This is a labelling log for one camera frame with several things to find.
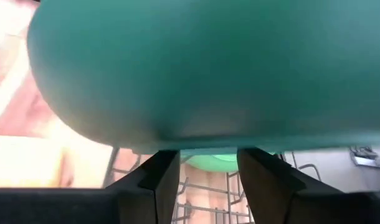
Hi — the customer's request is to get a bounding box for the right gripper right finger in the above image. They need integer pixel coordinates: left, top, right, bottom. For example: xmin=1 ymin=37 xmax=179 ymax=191
xmin=236 ymin=147 xmax=380 ymax=224

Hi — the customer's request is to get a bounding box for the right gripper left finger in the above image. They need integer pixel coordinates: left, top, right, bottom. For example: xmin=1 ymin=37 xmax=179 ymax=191
xmin=0 ymin=150 xmax=181 ymax=224

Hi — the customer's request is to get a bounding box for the light green plate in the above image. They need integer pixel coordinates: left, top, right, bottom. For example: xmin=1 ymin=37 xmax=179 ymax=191
xmin=180 ymin=151 xmax=277 ymax=173

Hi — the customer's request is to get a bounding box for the teal plate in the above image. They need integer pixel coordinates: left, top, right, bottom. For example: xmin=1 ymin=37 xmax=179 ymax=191
xmin=26 ymin=0 xmax=380 ymax=155

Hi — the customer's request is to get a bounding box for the white power strip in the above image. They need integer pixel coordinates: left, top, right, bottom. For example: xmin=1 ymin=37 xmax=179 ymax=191
xmin=350 ymin=152 xmax=380 ymax=169

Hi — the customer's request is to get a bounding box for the grey wire dish rack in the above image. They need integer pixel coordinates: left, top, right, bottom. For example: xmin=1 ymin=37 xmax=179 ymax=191
xmin=102 ymin=146 xmax=323 ymax=224

